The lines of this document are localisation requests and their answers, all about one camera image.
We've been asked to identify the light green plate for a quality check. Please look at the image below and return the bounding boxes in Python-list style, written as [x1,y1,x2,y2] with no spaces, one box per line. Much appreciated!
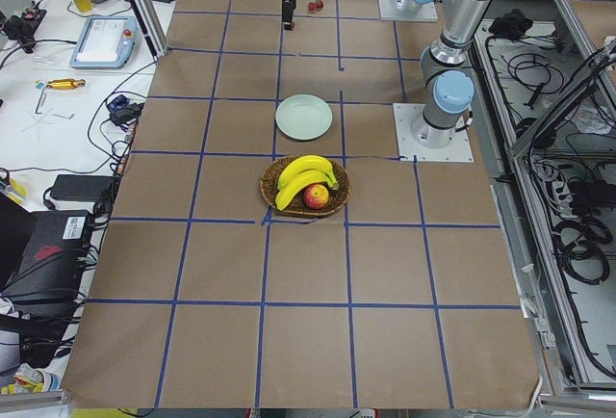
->
[275,94,333,141]

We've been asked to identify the yellow banana bunch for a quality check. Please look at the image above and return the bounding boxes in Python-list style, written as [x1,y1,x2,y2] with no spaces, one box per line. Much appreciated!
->
[275,155,338,211]

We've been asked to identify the blue teach pendant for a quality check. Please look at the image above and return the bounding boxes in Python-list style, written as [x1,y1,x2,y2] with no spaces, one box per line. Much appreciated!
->
[69,16,139,69]

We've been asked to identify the brown wicker basket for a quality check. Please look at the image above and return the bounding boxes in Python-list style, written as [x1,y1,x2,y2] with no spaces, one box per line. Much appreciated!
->
[260,155,350,219]

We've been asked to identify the red yellow apple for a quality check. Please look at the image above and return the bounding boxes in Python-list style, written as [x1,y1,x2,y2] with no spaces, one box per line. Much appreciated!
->
[302,184,330,210]

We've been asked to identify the black cloth bundle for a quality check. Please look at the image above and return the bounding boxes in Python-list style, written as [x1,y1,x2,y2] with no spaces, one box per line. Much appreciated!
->
[488,9,533,40]

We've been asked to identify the golden metal cylinder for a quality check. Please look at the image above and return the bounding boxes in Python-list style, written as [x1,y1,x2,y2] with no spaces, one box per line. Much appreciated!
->
[45,78,86,91]

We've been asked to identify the black power adapter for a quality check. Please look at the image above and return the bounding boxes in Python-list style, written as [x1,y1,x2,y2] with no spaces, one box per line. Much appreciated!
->
[49,174,113,202]

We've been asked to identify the black computer case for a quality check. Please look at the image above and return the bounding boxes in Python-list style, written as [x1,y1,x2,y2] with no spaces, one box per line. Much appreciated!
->
[1,210,93,305]

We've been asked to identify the aluminium frame post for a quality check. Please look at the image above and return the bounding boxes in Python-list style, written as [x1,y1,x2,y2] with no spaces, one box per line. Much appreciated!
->
[129,0,168,59]

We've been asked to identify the black coiled cables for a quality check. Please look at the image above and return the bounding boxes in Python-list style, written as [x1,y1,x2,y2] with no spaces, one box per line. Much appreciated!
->
[551,220,615,287]

